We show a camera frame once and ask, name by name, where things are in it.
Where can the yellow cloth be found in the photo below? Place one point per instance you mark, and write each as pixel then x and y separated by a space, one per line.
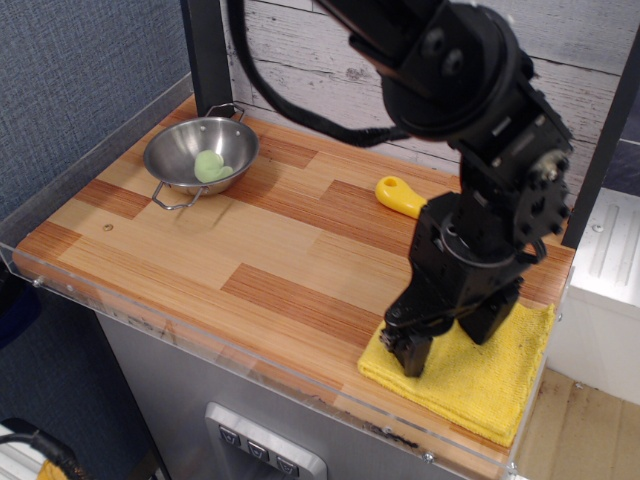
pixel 484 388

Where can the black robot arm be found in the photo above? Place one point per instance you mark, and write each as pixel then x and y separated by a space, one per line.
pixel 454 72

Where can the black vertical post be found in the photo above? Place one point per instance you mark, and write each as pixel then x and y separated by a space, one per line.
pixel 611 133
pixel 206 46

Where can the grey toy fridge front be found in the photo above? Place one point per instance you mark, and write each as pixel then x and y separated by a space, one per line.
pixel 223 418

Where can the yellow handled toy knife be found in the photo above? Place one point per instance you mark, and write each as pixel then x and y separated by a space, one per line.
pixel 395 194

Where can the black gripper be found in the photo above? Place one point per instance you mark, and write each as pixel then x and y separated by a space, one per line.
pixel 449 282

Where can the black vertical post left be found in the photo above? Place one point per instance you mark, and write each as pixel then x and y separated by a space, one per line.
pixel 206 46

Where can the clear acrylic table guard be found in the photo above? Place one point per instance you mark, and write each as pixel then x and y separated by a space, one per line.
pixel 282 280

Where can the black and yellow object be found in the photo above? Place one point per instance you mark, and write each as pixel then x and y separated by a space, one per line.
pixel 36 455

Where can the white toy sink counter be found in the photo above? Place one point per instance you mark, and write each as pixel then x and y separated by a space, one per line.
pixel 596 341

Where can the steel bowl with handles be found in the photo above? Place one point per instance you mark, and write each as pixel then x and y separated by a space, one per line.
pixel 170 156

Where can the green toy vegetable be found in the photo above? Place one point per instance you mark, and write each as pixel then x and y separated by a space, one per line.
pixel 209 167

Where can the black vertical post right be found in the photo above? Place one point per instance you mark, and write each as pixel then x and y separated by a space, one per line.
pixel 611 133

